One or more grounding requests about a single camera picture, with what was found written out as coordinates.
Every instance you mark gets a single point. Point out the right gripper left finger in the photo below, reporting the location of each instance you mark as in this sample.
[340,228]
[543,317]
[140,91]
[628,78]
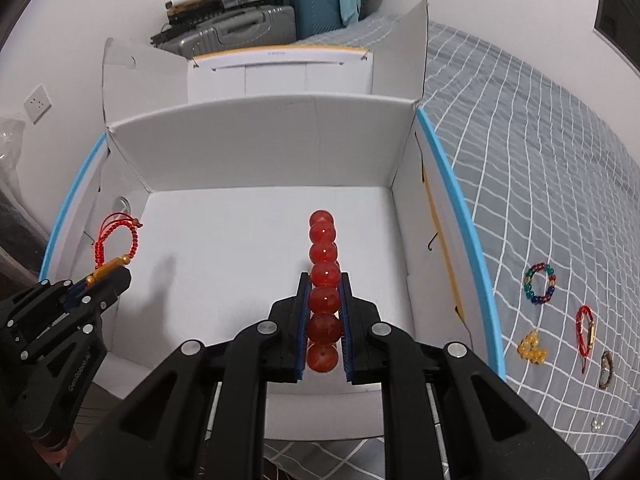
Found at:
[286,361]

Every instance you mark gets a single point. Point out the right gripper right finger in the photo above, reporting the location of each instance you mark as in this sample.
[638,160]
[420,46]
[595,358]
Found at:
[362,364]

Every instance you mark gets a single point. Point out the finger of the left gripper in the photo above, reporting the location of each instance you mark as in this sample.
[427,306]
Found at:
[110,282]

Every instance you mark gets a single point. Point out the red cord bracelet gold tube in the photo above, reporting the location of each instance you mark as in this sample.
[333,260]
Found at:
[115,245]

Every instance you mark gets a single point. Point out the red string bracelet gold charm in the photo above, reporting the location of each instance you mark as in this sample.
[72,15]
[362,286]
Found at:
[585,325]

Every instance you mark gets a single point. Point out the white cardboard box blue print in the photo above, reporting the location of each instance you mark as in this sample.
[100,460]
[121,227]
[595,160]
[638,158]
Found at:
[224,157]

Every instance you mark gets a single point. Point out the grey suitcase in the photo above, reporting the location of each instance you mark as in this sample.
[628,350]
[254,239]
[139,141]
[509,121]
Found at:
[240,29]

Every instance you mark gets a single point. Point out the teal suitcase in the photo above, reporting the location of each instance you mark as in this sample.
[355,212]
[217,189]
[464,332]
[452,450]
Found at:
[312,5]

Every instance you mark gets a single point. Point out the dark window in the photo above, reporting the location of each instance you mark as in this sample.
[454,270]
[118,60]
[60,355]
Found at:
[615,22]

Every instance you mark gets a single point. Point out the white wall socket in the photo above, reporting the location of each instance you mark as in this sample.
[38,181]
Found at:
[37,104]

